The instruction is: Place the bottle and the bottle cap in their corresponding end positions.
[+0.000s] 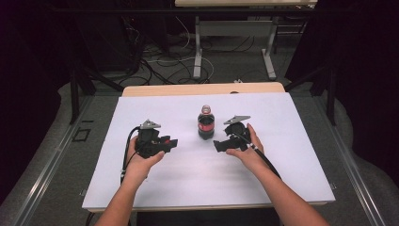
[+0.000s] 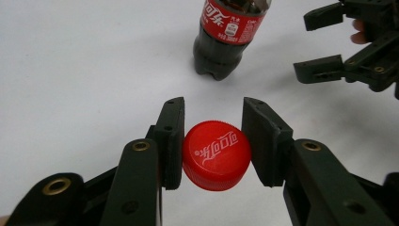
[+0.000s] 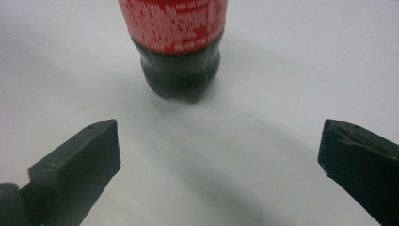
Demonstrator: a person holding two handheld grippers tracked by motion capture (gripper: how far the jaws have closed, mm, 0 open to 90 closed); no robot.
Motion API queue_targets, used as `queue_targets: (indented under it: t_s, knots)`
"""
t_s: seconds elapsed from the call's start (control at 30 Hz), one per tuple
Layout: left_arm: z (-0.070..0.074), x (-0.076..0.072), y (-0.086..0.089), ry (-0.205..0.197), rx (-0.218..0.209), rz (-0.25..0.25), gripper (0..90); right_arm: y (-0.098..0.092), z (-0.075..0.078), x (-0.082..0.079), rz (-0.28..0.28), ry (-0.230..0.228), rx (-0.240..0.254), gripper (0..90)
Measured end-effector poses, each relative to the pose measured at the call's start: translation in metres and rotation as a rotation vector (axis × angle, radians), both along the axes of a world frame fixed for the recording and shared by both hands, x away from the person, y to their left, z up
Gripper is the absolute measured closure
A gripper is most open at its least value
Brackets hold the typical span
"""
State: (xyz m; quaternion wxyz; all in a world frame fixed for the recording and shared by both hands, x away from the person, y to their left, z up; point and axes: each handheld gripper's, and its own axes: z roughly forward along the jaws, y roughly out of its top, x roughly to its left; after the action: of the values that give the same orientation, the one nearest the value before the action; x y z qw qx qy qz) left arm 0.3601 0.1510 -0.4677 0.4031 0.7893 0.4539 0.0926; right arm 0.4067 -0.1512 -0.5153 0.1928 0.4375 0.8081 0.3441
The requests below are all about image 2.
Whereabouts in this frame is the red bottle cap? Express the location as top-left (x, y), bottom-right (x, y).
top-left (181, 120), bottom-right (253, 192)

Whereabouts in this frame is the cola bottle with red label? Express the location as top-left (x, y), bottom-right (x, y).
top-left (192, 0), bottom-right (273, 82)

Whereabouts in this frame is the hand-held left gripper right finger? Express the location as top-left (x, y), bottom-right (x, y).
top-left (241, 96), bottom-right (295, 188)

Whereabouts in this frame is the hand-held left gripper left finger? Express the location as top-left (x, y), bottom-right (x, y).
top-left (145, 96), bottom-right (186, 191)

